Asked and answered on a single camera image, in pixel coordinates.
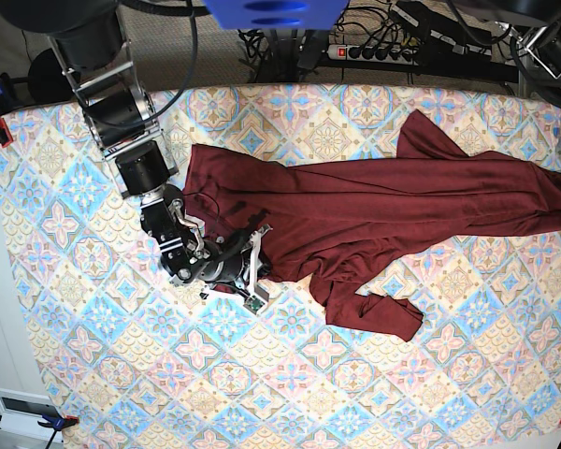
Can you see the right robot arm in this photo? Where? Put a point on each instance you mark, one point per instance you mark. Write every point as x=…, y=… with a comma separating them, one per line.
x=91, y=46

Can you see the left table clamp lower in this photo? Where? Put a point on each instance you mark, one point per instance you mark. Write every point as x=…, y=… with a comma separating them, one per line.
x=51, y=423

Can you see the patterned tablecloth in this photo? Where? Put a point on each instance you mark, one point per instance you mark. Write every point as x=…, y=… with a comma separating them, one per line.
x=143, y=364

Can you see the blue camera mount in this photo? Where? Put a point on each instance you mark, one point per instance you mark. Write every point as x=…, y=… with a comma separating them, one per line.
x=276, y=14

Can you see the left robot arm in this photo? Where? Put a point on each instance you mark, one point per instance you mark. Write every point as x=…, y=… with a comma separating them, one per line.
x=533, y=30

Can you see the black round stool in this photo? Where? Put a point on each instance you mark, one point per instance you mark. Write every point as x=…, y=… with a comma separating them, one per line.
x=46, y=82

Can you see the white power strip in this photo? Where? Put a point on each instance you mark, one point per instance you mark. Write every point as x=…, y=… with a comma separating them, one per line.
x=372, y=54

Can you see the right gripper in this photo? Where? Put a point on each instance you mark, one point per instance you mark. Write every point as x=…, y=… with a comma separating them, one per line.
x=184, y=257

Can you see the maroon t-shirt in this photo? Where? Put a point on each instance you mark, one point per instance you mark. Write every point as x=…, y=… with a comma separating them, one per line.
x=341, y=223

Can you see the white wall vent panel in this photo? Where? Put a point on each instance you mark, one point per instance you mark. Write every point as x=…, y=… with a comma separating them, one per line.
x=12, y=401

